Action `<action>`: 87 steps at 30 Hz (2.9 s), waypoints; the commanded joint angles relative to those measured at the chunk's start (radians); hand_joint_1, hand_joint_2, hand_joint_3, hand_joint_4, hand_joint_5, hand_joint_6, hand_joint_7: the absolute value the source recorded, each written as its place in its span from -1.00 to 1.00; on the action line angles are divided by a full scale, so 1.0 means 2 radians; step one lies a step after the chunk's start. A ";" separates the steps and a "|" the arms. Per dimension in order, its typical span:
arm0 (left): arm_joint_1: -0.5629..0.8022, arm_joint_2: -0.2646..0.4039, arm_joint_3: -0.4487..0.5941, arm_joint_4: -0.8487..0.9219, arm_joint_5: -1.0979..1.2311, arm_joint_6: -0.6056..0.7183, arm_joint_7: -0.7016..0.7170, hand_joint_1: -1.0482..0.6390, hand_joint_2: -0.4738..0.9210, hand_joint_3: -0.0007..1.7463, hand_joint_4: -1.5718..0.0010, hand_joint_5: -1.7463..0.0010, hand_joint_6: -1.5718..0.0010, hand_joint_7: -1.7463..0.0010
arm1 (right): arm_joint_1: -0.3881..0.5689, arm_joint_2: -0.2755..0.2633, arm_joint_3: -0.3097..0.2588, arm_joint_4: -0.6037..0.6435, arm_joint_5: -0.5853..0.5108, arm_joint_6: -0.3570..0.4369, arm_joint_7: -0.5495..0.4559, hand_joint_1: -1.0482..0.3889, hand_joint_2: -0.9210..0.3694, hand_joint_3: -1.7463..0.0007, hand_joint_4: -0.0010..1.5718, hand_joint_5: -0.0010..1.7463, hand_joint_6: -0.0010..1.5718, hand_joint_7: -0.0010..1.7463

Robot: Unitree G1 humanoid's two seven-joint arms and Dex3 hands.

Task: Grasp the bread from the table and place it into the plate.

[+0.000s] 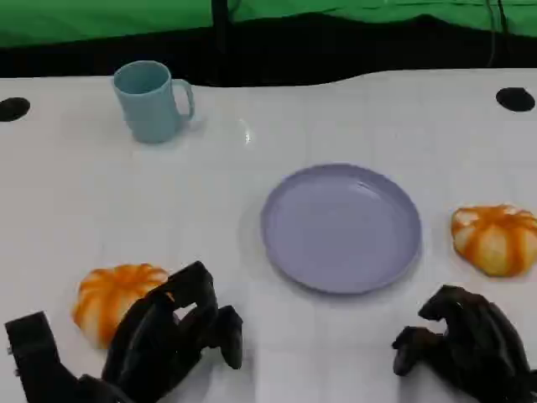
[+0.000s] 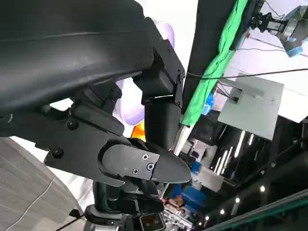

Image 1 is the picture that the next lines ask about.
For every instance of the orange white toy bread roll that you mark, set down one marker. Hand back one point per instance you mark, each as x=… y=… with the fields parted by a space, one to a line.
x=109 y=298
x=495 y=241

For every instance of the black pole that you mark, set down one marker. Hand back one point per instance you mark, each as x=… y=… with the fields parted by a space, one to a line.
x=220 y=38

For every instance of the lilac plate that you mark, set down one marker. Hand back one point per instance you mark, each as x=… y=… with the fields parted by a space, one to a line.
x=340 y=228

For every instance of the pale green mug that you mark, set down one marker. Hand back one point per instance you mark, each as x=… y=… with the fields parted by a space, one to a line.
x=147 y=105

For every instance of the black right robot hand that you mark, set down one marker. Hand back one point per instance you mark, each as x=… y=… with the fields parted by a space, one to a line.
x=474 y=344

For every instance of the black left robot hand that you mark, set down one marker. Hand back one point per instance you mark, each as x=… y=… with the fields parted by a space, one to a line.
x=159 y=336

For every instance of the black table grommet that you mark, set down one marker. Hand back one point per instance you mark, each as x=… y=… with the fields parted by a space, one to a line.
x=12 y=109
x=515 y=99

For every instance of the black backdrop cloth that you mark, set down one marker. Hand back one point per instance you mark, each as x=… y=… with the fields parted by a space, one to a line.
x=293 y=54

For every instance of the green cloth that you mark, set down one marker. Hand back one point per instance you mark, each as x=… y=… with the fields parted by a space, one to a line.
x=105 y=21

